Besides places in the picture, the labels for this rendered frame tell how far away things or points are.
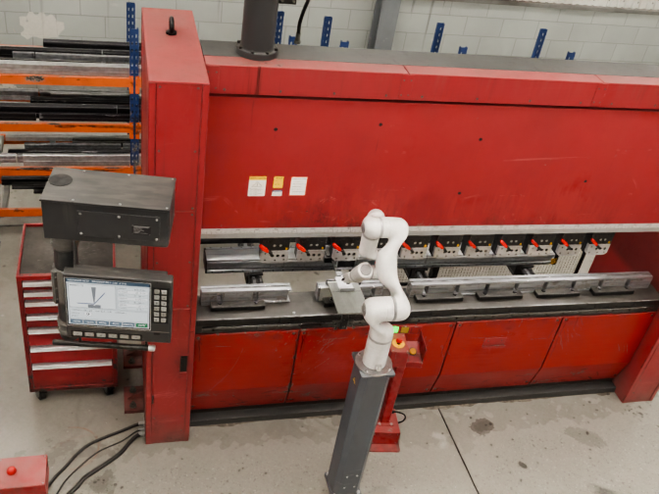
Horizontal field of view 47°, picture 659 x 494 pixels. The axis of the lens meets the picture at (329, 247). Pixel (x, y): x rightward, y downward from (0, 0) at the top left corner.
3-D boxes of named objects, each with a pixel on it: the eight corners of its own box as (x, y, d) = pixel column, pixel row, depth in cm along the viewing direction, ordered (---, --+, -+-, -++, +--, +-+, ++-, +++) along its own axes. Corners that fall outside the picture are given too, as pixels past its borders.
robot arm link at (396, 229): (374, 321, 365) (405, 320, 369) (381, 322, 353) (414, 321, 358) (371, 218, 366) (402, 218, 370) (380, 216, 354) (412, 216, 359)
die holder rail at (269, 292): (200, 305, 416) (201, 292, 410) (199, 298, 421) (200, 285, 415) (289, 302, 429) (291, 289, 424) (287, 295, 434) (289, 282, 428)
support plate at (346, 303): (338, 315, 409) (338, 313, 409) (327, 283, 429) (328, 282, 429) (370, 313, 414) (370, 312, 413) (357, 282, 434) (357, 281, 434)
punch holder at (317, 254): (296, 262, 411) (300, 237, 401) (293, 252, 417) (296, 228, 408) (323, 261, 415) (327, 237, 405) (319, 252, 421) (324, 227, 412)
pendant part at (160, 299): (66, 337, 331) (61, 273, 311) (72, 319, 341) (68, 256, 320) (170, 344, 338) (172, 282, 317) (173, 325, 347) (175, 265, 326)
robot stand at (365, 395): (361, 496, 436) (395, 374, 377) (331, 500, 431) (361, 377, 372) (352, 469, 449) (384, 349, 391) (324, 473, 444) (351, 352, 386)
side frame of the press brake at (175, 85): (145, 445, 442) (148, 80, 308) (140, 343, 507) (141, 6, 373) (188, 441, 448) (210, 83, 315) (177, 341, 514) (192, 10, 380)
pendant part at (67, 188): (51, 355, 340) (36, 198, 291) (63, 319, 360) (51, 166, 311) (165, 362, 347) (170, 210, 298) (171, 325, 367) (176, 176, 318)
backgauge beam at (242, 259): (205, 274, 437) (206, 261, 431) (202, 260, 448) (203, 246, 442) (555, 265, 499) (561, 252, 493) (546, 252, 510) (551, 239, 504)
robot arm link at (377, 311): (395, 344, 368) (405, 307, 354) (359, 346, 363) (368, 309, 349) (388, 327, 377) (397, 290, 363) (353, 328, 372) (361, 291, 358)
